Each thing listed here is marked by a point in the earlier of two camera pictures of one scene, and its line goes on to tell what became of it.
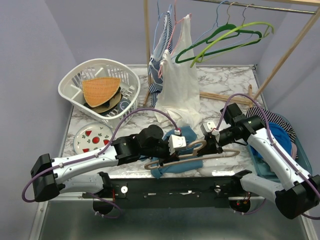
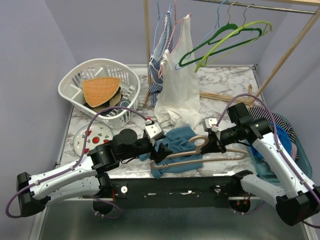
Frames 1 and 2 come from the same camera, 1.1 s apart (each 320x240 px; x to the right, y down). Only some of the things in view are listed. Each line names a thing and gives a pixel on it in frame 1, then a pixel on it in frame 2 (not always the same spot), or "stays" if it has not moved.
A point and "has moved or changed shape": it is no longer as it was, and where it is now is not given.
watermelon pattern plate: [92, 136] stays
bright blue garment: [280, 137] stays
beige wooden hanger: [195, 146] has moved or changed shape
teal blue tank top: [188, 159] stays
